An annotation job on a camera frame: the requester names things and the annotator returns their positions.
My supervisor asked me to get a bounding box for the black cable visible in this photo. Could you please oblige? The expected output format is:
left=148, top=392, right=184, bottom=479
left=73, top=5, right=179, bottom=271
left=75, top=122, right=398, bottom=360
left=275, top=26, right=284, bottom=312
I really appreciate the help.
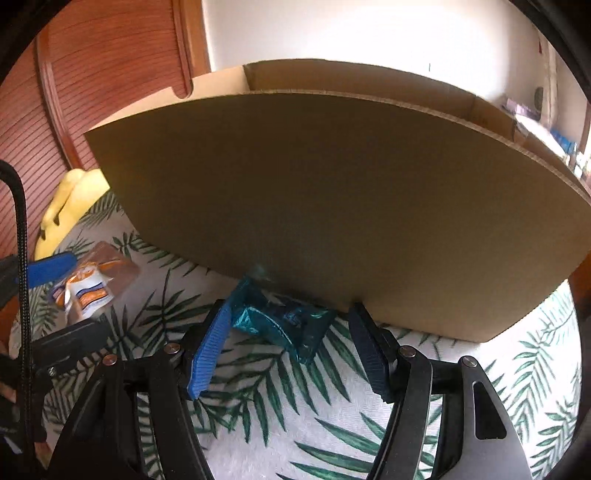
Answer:
left=0, top=159, right=36, bottom=462

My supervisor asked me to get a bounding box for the wooden slatted wardrobe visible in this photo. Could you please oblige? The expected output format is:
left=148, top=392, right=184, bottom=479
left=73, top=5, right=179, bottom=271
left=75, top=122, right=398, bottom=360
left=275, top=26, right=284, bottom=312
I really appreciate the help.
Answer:
left=1, top=0, right=211, bottom=247

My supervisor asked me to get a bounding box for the palm leaf bed sheet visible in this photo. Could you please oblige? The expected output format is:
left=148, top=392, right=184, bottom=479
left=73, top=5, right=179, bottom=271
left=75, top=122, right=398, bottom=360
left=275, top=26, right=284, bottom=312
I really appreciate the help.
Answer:
left=59, top=193, right=581, bottom=479

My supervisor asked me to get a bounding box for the teal candy wrapper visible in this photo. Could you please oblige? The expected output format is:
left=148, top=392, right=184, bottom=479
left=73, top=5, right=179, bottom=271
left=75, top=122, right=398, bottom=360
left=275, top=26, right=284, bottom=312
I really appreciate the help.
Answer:
left=228, top=277, right=337, bottom=365

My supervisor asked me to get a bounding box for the orange white biscuit pack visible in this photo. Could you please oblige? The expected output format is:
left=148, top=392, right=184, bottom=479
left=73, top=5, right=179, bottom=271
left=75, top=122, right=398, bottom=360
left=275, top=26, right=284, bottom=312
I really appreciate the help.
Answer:
left=48, top=241, right=140, bottom=325

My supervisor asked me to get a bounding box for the brown cardboard box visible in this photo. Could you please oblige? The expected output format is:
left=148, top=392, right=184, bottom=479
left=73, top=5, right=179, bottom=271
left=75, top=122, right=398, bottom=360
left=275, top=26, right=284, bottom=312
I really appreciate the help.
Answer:
left=85, top=59, right=590, bottom=342

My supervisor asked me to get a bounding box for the yellow Pikachu plush toy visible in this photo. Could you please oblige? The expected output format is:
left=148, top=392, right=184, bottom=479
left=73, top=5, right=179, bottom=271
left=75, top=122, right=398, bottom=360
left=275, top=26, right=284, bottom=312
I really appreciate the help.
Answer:
left=33, top=169, right=109, bottom=260

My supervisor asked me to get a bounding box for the patterned window curtain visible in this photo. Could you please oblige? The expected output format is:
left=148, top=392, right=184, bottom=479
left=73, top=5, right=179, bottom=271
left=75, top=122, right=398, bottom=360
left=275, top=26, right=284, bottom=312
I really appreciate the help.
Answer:
left=538, top=32, right=558, bottom=130

